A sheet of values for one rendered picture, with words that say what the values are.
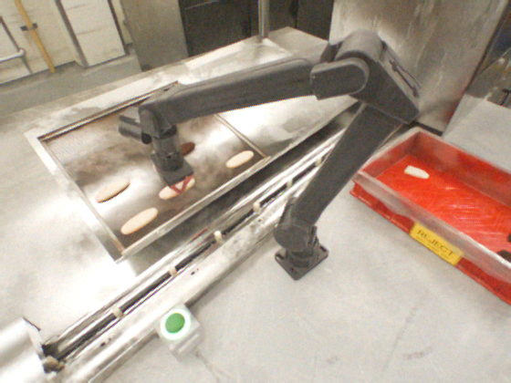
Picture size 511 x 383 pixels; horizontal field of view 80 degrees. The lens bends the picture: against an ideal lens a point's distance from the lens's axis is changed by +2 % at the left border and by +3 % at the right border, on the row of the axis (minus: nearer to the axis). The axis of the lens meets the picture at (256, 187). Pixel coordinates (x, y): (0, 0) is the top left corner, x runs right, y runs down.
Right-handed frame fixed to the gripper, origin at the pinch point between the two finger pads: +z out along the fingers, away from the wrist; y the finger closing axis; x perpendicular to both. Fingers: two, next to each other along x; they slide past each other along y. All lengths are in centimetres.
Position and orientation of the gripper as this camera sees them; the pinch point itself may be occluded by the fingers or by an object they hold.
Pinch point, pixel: (176, 186)
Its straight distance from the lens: 82.1
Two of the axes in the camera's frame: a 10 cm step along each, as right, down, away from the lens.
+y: 6.1, 6.5, -4.5
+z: -0.7, 6.1, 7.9
